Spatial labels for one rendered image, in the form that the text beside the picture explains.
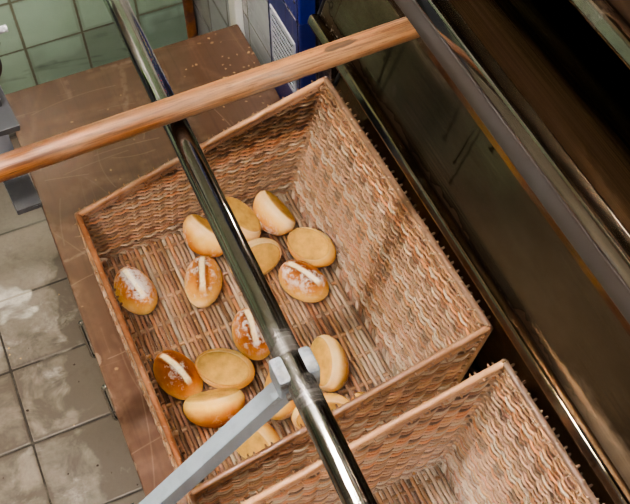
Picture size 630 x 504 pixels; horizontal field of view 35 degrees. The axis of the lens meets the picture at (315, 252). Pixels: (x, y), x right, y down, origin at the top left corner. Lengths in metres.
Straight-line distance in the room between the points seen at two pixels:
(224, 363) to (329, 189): 0.36
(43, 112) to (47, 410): 0.70
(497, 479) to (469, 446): 0.08
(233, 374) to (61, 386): 0.85
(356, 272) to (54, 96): 0.77
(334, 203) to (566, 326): 0.61
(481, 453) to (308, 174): 0.61
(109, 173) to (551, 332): 0.99
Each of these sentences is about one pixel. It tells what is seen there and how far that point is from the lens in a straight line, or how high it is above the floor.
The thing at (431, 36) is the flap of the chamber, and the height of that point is 1.40.
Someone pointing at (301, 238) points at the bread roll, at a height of 0.64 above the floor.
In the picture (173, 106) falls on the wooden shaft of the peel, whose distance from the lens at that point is 1.18.
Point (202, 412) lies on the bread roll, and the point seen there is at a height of 0.65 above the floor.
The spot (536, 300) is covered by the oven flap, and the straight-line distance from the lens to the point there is 1.29.
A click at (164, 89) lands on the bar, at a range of 1.25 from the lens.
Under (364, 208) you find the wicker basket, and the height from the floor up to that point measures 0.75.
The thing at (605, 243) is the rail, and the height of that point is 1.42.
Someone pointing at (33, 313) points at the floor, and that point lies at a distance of 2.51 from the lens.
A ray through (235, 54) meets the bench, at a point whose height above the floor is 0.58.
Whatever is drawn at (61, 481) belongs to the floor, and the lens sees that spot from 2.29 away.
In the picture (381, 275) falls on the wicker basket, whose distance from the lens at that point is 1.63.
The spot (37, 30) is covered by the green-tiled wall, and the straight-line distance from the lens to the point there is 2.70.
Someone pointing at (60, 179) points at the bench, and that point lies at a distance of 1.97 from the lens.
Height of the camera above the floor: 2.06
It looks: 55 degrees down
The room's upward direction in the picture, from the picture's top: 1 degrees counter-clockwise
